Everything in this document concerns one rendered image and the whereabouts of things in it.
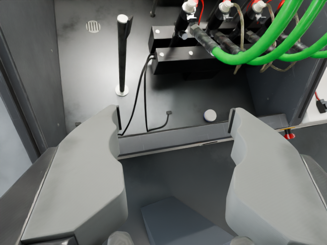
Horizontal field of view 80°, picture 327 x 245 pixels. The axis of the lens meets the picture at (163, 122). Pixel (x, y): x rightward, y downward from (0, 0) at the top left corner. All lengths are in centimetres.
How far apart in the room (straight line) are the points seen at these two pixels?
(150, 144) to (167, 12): 50
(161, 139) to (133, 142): 7
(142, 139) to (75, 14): 47
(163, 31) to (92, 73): 25
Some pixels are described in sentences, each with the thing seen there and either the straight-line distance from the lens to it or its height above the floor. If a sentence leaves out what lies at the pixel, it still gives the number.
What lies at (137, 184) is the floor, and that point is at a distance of 143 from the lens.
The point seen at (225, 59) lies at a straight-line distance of 31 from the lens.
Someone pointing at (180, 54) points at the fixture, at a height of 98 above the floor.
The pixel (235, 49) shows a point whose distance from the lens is 43.
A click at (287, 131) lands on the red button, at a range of 87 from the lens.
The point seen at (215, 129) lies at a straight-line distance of 54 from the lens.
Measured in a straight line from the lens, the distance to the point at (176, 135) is 49.
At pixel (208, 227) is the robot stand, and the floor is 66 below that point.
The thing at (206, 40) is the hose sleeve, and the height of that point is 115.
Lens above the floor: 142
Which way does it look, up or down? 74 degrees down
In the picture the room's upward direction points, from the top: 47 degrees clockwise
